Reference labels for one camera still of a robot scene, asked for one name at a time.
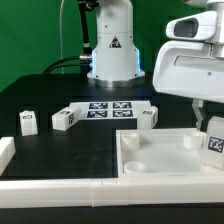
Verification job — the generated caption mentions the black cables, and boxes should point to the black cables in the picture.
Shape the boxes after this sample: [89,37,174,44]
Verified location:
[42,0,98,75]

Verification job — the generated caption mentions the white thin cable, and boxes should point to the white thin cable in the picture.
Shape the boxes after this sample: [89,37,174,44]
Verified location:
[59,0,67,75]

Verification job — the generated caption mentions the white square tabletop tray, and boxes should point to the white square tabletop tray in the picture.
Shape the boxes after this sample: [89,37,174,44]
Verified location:
[116,128,222,177]

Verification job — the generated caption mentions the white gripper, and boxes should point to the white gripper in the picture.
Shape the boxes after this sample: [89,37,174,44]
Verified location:
[153,41,224,130]

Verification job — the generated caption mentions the white left fence block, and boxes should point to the white left fence block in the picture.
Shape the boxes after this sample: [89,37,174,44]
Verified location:
[0,137,16,176]

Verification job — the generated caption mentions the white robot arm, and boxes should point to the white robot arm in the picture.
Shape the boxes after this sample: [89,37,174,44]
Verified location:
[78,0,224,121]

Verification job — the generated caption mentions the white front fence bar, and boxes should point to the white front fence bar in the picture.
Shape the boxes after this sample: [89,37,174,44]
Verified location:
[0,173,224,208]

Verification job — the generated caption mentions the white marker tag sheet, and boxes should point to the white marker tag sheet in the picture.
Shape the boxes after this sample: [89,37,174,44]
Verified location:
[70,101,151,120]

